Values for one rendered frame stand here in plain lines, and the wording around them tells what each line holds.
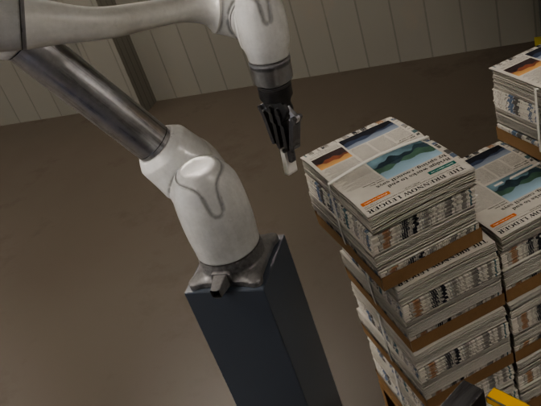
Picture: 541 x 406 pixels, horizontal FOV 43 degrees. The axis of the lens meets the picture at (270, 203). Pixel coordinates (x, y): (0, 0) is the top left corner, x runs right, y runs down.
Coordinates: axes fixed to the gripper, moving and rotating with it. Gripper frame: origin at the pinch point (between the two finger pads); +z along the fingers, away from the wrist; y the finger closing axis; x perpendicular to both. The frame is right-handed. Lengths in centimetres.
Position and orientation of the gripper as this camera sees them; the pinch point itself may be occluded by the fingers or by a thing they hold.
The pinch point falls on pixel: (288, 159)
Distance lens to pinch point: 160.3
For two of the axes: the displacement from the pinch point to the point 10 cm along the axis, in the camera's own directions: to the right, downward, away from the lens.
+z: 1.8, 8.1, 5.6
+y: -6.5, -3.2, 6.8
